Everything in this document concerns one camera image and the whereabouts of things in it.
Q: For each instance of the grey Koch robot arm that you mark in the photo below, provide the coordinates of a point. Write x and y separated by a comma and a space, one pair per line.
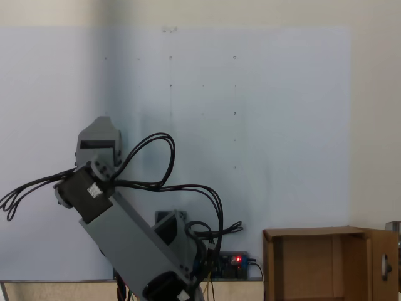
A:
125, 225

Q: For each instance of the circuit board with blue module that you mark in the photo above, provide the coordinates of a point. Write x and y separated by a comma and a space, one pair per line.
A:
238, 266

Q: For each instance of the brown cardboard box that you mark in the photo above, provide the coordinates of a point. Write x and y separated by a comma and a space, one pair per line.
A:
351, 266

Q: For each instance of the metal corner bracket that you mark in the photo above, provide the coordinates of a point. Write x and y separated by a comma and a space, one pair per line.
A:
394, 229

